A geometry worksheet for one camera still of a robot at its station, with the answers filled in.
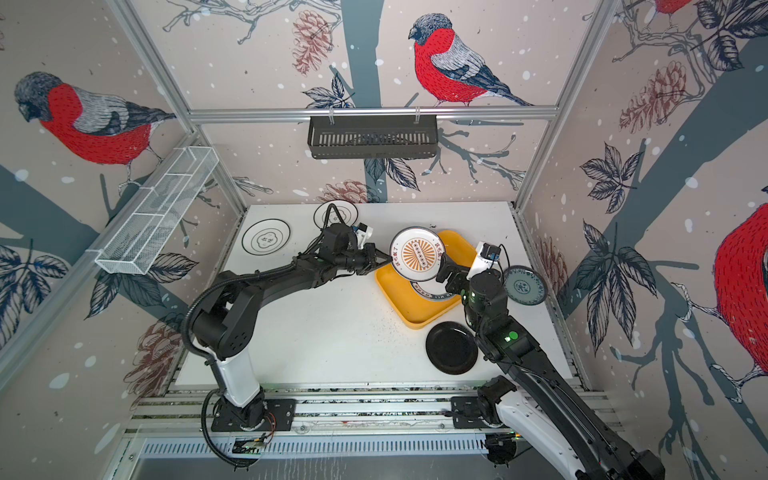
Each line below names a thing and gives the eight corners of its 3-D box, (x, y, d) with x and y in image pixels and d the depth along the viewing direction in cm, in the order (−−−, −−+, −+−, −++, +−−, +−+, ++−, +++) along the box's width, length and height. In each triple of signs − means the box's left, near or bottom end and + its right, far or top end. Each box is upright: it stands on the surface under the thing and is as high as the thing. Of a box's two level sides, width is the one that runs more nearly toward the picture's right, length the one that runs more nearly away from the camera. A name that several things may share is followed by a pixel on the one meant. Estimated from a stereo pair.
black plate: (427, 374, 82) (428, 372, 80) (424, 324, 91) (424, 321, 89) (481, 374, 81) (483, 372, 80) (472, 324, 91) (473, 321, 89)
